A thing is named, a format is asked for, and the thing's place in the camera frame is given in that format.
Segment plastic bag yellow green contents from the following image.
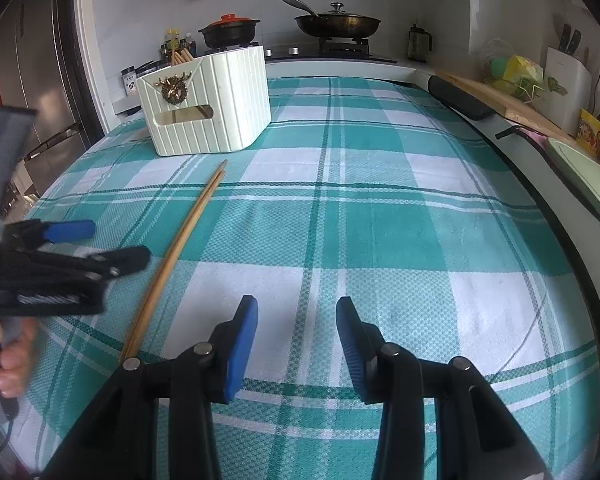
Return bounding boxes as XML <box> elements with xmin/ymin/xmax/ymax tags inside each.
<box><xmin>482</xmin><ymin>37</ymin><xmax>548</xmax><ymax>101</ymax></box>

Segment wooden cutting board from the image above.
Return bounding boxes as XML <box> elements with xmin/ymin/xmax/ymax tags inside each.
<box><xmin>437</xmin><ymin>71</ymin><xmax>576</xmax><ymax>143</ymax></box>

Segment spice jar with black lid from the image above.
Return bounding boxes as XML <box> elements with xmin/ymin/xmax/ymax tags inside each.
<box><xmin>121</xmin><ymin>66</ymin><xmax>140</xmax><ymax>97</ymax></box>

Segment cream ribbed utensil holder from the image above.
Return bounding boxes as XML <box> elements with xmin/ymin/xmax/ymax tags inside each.
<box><xmin>136</xmin><ymin>45</ymin><xmax>272</xmax><ymax>157</ymax></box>

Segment sauce bottle with yellow cap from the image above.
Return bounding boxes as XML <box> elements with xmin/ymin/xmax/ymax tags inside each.
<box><xmin>162</xmin><ymin>29</ymin><xmax>181</xmax><ymax>61</ymax></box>

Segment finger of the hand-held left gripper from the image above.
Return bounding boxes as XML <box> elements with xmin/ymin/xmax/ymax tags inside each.
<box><xmin>10</xmin><ymin>219</ymin><xmax>97</xmax><ymax>252</ymax></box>
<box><xmin>30</xmin><ymin>246</ymin><xmax>152</xmax><ymax>287</ymax></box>

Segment yellow packet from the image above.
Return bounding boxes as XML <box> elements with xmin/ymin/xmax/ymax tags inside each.
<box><xmin>577</xmin><ymin>108</ymin><xmax>600</xmax><ymax>157</ymax></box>

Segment pair of wooden chopsticks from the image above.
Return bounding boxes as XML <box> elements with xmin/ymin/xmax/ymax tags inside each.
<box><xmin>119</xmin><ymin>159</ymin><xmax>229</xmax><ymax>363</ymax></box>

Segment black pot with orange lid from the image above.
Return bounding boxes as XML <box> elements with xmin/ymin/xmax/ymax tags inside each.
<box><xmin>198</xmin><ymin>13</ymin><xmax>261</xmax><ymax>50</ymax></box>

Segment thin black cable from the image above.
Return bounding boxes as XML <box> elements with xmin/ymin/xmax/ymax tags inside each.
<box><xmin>0</xmin><ymin>397</ymin><xmax>21</xmax><ymax>461</ymax></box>

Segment white knife block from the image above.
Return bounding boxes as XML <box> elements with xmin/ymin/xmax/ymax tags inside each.
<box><xmin>540</xmin><ymin>47</ymin><xmax>593</xmax><ymax>136</ymax></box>

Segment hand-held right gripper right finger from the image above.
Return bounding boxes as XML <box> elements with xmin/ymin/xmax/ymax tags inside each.
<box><xmin>336</xmin><ymin>296</ymin><xmax>553</xmax><ymax>480</ymax></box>

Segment glass pan lid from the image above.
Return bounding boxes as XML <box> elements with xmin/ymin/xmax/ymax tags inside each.
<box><xmin>307</xmin><ymin>2</ymin><xmax>368</xmax><ymax>23</ymax></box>

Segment grey refrigerator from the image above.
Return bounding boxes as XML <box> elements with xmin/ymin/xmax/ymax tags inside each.
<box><xmin>0</xmin><ymin>0</ymin><xmax>106</xmax><ymax>196</ymax></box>

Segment single wooden chopstick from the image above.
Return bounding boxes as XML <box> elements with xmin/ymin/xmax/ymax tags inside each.
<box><xmin>125</xmin><ymin>170</ymin><xmax>226</xmax><ymax>361</ymax></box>

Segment black gas stove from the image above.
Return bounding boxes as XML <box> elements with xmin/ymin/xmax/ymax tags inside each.
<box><xmin>262</xmin><ymin>37</ymin><xmax>398</xmax><ymax>64</ymax></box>

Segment person's left hand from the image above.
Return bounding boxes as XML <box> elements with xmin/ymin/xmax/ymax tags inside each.
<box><xmin>0</xmin><ymin>316</ymin><xmax>39</xmax><ymax>400</ymax></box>

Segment teal plaid tablecloth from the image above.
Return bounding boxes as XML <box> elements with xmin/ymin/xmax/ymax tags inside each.
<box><xmin>10</xmin><ymin>76</ymin><xmax>600</xmax><ymax>480</ymax></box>

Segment black frying pan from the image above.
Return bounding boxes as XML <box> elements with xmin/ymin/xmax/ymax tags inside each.
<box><xmin>277</xmin><ymin>0</ymin><xmax>382</xmax><ymax>39</ymax></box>

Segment pale green cutting board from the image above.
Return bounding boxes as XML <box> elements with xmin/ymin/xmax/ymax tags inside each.
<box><xmin>546</xmin><ymin>137</ymin><xmax>600</xmax><ymax>243</ymax></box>

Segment dark glass kettle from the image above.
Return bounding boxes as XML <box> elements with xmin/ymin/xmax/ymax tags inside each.
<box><xmin>408</xmin><ymin>24</ymin><xmax>433</xmax><ymax>64</ymax></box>

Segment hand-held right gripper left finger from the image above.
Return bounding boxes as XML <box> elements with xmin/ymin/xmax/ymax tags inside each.
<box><xmin>42</xmin><ymin>296</ymin><xmax>259</xmax><ymax>480</ymax></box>

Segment black oblong pad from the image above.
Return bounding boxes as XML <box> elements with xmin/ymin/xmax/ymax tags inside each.
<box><xmin>428</xmin><ymin>75</ymin><xmax>496</xmax><ymax>121</ymax></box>

